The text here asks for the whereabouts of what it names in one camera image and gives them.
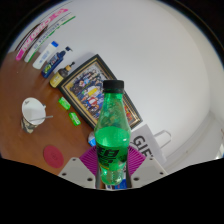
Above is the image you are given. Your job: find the green plastic drink bottle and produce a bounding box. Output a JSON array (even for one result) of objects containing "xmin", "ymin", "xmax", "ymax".
[{"xmin": 93, "ymin": 79, "xmax": 132, "ymax": 187}]

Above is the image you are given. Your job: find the amber pump bottle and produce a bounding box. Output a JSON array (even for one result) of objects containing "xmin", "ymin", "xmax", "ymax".
[{"xmin": 49, "ymin": 61, "xmax": 76, "ymax": 89}]

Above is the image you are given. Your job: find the white bottle with blue cap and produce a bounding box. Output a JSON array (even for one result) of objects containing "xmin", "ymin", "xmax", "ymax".
[{"xmin": 32, "ymin": 40, "xmax": 59, "ymax": 70}]

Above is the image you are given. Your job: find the white paper gift bag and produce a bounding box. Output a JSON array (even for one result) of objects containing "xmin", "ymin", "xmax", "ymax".
[{"xmin": 130, "ymin": 123, "xmax": 173, "ymax": 164}]

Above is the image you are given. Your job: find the blue tissue pack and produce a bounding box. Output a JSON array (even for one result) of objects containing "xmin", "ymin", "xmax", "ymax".
[{"xmin": 87, "ymin": 131, "xmax": 98, "ymax": 148}]

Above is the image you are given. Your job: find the dark blue pump bottle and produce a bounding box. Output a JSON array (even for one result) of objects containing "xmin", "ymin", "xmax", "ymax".
[{"xmin": 41, "ymin": 46, "xmax": 73, "ymax": 79}]

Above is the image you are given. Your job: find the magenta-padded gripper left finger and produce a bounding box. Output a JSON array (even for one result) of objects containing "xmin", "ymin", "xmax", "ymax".
[{"xmin": 58, "ymin": 146, "xmax": 101, "ymax": 190}]

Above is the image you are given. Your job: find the green and white tube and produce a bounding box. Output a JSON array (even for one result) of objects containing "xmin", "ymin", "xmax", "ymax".
[{"xmin": 23, "ymin": 15, "xmax": 77, "ymax": 64}]

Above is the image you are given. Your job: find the patterned paper cup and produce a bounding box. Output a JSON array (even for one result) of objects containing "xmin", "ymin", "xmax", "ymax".
[{"xmin": 20, "ymin": 96, "xmax": 48, "ymax": 134}]

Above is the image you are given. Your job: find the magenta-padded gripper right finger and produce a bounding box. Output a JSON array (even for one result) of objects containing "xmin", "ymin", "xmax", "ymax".
[{"xmin": 125, "ymin": 146, "xmax": 169, "ymax": 190}]

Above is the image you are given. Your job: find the small green box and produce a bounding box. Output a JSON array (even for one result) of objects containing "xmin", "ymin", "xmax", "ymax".
[
  {"xmin": 68, "ymin": 111, "xmax": 82, "ymax": 127},
  {"xmin": 57, "ymin": 96, "xmax": 72, "ymax": 111}
]

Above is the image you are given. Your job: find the thin grey stick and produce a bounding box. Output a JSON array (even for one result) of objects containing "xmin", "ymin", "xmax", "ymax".
[{"xmin": 31, "ymin": 114, "xmax": 54, "ymax": 123}]

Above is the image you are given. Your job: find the framed group picture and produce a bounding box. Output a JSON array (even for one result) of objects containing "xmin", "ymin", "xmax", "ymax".
[{"xmin": 57, "ymin": 54, "xmax": 144, "ymax": 130}]

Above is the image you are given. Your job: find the flat round red coaster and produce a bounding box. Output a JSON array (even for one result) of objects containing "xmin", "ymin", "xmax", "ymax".
[{"xmin": 42, "ymin": 144, "xmax": 65, "ymax": 169}]

